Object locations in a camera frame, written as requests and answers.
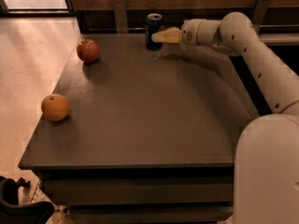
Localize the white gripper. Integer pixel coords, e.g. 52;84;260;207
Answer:
151;19;202;46

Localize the left metal bracket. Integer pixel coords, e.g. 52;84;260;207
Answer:
113;0;128;34

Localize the grey drawer cabinet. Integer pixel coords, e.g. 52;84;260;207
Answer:
20;35;257;224

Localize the red apple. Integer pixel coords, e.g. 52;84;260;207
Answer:
77;38;100;63

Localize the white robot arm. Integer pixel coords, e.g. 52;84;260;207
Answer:
151;12;299;224

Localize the orange fruit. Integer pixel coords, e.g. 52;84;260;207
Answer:
41;94;70;121

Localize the blue pepsi can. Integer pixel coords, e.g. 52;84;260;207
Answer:
146;13;164;51

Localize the metal bracket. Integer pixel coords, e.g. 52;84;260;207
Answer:
113;0;128;34
252;0;271;26

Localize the right metal bracket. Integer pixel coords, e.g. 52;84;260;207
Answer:
252;0;271;26

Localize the black office chair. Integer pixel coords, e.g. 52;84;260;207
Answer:
0;176;54;224

